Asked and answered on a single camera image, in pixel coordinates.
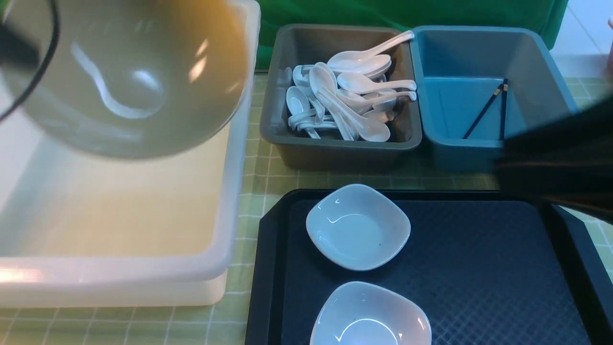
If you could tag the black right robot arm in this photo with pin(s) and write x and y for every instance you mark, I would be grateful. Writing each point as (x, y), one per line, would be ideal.
(568, 162)

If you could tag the white soup spoon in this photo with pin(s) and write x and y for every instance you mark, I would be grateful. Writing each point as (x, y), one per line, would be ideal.
(324, 87)

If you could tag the grey plastic bin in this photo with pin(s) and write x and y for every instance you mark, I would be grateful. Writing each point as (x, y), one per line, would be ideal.
(306, 44)

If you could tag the white square dish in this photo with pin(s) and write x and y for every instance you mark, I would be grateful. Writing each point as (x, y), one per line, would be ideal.
(360, 313)
(358, 228)

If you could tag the large tan noodle bowl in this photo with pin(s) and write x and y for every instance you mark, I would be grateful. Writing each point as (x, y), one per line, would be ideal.
(124, 79)

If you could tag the black serving tray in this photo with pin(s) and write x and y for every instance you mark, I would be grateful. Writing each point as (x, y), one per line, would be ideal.
(486, 269)

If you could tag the green checked tablecloth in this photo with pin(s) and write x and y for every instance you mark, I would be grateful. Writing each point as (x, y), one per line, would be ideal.
(265, 180)

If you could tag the white spoon top leaning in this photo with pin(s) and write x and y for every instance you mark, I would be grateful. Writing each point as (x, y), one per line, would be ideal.
(350, 59)

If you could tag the black chopstick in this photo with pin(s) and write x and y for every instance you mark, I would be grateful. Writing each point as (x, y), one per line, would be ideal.
(483, 111)
(503, 112)

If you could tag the white spoon right lower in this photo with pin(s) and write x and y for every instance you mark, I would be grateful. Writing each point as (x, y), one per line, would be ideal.
(361, 105)

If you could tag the green backdrop cloth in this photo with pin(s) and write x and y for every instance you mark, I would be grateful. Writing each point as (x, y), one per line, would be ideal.
(543, 17)

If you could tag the white spoon left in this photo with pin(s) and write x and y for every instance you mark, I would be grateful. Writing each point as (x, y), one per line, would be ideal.
(302, 115)

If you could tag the white spoon right middle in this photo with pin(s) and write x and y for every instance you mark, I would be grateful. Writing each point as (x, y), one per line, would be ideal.
(360, 84)

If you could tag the blue plastic bin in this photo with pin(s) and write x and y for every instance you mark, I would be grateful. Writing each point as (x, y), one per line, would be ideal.
(457, 69)

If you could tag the large white plastic tub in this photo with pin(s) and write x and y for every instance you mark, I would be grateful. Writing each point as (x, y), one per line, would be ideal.
(82, 230)

